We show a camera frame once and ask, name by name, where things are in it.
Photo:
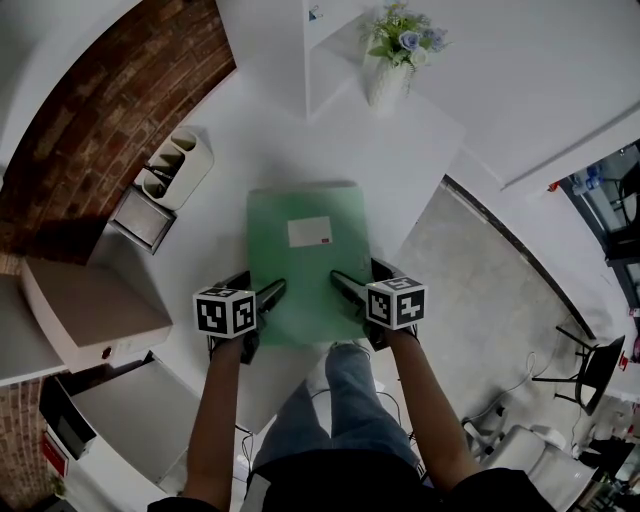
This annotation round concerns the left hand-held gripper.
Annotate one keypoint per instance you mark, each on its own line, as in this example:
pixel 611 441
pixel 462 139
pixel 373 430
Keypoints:
pixel 225 312

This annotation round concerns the dark framed glass door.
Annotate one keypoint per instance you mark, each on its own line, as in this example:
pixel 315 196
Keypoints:
pixel 620 215

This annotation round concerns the plastic water bottle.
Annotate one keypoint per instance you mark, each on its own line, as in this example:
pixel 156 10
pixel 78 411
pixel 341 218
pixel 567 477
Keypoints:
pixel 587 180

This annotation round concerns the person's blue jeans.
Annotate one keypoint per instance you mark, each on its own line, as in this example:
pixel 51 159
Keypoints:
pixel 345 400

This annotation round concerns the person's right forearm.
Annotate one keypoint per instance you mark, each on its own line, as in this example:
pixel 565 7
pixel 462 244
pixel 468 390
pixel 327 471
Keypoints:
pixel 430 410

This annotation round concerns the green file box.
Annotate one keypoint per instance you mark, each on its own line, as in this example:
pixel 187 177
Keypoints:
pixel 305 265

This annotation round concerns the person's left forearm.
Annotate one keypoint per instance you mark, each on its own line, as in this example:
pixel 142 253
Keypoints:
pixel 215 415

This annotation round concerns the small binder clip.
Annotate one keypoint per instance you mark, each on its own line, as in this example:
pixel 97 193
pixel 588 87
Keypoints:
pixel 314 13

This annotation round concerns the black pen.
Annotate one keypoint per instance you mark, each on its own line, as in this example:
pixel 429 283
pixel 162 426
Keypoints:
pixel 159 172

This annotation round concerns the white ribbed vase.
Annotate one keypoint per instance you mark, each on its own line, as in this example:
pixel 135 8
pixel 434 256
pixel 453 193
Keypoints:
pixel 385 85

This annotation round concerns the small green plant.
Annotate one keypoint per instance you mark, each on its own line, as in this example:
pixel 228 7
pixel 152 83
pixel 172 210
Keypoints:
pixel 58 486

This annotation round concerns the black stool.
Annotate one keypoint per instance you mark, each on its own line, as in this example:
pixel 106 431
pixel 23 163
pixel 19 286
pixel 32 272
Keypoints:
pixel 602 370

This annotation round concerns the cream desk organizer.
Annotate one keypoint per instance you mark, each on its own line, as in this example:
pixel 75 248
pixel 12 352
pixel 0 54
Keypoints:
pixel 192 172

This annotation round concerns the white desk with drawers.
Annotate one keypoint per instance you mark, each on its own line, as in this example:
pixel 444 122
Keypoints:
pixel 300 150

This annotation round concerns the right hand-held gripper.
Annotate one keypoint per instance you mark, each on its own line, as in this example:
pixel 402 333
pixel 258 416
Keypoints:
pixel 395 305

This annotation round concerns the person's black shirt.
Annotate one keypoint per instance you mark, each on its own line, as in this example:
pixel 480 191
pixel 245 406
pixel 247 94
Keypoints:
pixel 350 485

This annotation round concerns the dark picture frame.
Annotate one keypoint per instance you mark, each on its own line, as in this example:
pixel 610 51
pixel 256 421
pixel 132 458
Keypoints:
pixel 142 220

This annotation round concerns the red book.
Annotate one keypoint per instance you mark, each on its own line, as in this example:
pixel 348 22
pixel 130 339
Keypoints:
pixel 55 455

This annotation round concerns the black box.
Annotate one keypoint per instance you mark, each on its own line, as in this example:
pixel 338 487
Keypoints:
pixel 67 420

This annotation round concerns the white side cabinet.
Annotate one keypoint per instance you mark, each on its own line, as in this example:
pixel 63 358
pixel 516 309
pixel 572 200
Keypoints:
pixel 135 415

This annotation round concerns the white chair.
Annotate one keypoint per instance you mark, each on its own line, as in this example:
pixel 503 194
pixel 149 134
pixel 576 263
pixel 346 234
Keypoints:
pixel 530 450

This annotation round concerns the white hutch shelf unit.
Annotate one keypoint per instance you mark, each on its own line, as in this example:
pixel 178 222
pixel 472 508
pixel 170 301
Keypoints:
pixel 325 75

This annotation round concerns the beige file box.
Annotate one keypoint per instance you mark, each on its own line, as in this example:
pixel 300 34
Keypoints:
pixel 90 305

